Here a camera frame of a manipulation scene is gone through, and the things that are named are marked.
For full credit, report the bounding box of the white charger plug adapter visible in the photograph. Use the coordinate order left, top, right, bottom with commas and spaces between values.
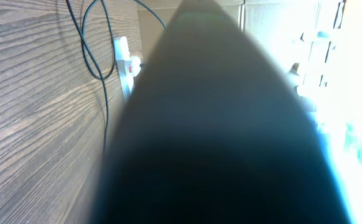
131, 56, 145, 77

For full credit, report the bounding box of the white power strip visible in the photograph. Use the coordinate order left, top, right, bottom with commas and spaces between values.
114, 36, 134, 101

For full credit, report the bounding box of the blue Galaxy smartphone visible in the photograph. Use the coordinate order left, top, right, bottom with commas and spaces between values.
89, 1, 362, 223

